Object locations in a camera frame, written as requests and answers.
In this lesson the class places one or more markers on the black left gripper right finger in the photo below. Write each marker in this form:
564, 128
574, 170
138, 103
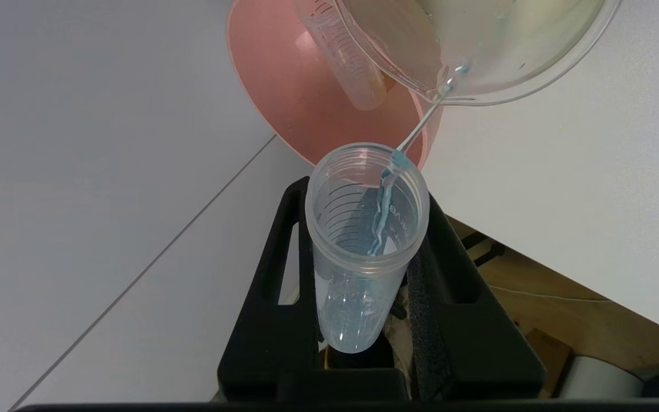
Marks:
467, 337

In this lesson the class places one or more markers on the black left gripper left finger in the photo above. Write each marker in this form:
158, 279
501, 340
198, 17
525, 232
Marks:
272, 337

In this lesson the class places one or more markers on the test tube with blue pigment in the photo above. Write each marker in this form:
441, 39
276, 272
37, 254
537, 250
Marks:
352, 297

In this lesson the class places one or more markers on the clear glass beaker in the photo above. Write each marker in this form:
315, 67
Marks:
507, 46

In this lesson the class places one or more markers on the black furniture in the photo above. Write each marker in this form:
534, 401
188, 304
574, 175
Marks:
481, 249

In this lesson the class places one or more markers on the white cylindrical object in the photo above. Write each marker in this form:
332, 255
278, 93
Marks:
598, 377

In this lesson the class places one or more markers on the pink bowl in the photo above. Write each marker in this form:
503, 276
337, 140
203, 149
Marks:
284, 74

